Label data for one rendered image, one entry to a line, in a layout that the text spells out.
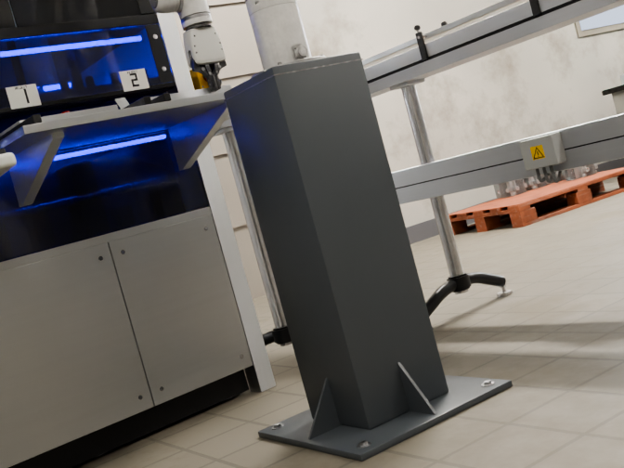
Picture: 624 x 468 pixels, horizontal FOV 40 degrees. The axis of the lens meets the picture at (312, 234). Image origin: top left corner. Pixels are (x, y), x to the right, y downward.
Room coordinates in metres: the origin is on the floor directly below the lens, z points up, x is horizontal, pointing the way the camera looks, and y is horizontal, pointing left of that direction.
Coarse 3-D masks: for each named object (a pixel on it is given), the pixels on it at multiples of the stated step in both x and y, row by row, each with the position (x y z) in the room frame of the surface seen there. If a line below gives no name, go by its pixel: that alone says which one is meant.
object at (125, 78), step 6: (120, 72) 2.52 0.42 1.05; (126, 72) 2.53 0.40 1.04; (132, 72) 2.54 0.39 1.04; (138, 72) 2.55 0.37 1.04; (144, 72) 2.56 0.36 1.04; (126, 78) 2.53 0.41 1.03; (132, 78) 2.54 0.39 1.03; (138, 78) 2.55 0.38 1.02; (144, 78) 2.56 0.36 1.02; (126, 84) 2.52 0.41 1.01; (132, 84) 2.53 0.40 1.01; (144, 84) 2.56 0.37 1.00; (126, 90) 2.52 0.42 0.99; (132, 90) 2.53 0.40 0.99
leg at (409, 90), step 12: (408, 84) 2.96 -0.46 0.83; (408, 96) 2.98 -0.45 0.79; (408, 108) 2.99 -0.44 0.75; (420, 108) 2.99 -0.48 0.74; (420, 120) 2.98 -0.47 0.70; (420, 132) 2.98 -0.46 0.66; (420, 144) 2.98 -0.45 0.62; (420, 156) 2.99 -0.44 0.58; (432, 156) 2.98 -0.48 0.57; (432, 204) 2.99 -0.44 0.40; (444, 204) 2.98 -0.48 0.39; (444, 216) 2.98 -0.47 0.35; (444, 228) 2.98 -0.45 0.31; (444, 240) 2.98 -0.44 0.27; (444, 252) 3.00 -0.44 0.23; (456, 252) 2.98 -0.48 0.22; (456, 264) 2.98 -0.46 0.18
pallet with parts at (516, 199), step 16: (576, 176) 5.83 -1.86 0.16; (592, 176) 5.67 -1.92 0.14; (608, 176) 5.51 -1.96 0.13; (496, 192) 6.02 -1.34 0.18; (512, 192) 5.87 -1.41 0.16; (528, 192) 5.80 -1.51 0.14; (544, 192) 5.45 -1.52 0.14; (560, 192) 5.29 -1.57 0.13; (576, 192) 5.37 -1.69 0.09; (592, 192) 5.89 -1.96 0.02; (608, 192) 5.56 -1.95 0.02; (480, 208) 5.57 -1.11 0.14; (496, 208) 5.30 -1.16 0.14; (512, 208) 5.16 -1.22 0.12; (528, 208) 5.15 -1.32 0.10; (544, 208) 5.66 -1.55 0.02; (560, 208) 5.39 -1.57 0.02; (576, 208) 5.34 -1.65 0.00; (464, 224) 5.75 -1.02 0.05; (480, 224) 5.44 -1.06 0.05; (496, 224) 5.45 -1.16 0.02; (512, 224) 5.19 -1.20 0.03; (528, 224) 5.13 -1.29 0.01
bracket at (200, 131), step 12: (216, 108) 2.35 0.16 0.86; (192, 120) 2.46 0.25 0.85; (204, 120) 2.41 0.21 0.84; (216, 120) 2.36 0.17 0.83; (180, 132) 2.53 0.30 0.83; (192, 132) 2.48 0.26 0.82; (204, 132) 2.43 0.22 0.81; (180, 144) 2.54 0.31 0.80; (192, 144) 2.49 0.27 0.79; (204, 144) 2.47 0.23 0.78; (180, 156) 2.56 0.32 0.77; (192, 156) 2.51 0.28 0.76; (180, 168) 2.57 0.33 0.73
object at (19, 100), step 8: (8, 88) 2.31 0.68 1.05; (16, 88) 2.32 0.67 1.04; (24, 88) 2.34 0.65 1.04; (32, 88) 2.35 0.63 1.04; (8, 96) 2.31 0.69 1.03; (16, 96) 2.32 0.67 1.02; (24, 96) 2.33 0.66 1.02; (32, 96) 2.35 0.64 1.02; (16, 104) 2.32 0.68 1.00; (24, 104) 2.33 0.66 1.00; (32, 104) 2.34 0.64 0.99; (40, 104) 2.36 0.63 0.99
